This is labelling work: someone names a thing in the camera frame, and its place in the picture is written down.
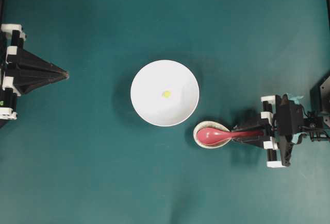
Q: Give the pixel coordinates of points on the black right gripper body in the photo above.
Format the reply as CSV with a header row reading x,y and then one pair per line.
x,y
287,125

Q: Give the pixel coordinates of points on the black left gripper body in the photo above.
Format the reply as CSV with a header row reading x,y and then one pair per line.
x,y
12,38

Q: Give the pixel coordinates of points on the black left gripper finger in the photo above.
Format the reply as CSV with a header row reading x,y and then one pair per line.
x,y
22,85
24,58

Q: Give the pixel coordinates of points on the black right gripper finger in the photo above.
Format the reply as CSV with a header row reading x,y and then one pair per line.
x,y
256,138
251,120

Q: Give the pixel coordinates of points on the red plastic spoon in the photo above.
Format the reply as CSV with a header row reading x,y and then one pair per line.
x,y
212,136

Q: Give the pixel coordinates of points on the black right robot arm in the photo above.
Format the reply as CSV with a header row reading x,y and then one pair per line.
x,y
316,123

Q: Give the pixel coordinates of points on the speckled ceramic spoon rest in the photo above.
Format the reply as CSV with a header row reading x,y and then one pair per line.
x,y
209,124

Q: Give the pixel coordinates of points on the yellow hexagonal prism block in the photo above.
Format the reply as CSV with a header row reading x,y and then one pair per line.
x,y
166,94

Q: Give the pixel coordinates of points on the white round bowl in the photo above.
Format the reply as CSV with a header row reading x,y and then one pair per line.
x,y
164,75

